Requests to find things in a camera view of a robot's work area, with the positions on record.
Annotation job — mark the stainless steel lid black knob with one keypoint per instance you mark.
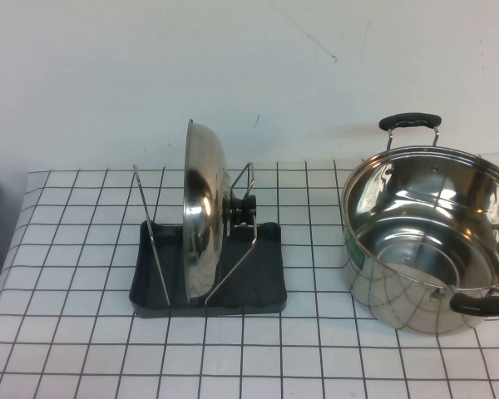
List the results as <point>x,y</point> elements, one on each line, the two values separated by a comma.
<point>204,216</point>

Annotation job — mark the white black-grid tablecloth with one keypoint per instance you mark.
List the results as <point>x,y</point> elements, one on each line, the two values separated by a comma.
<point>316,353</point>

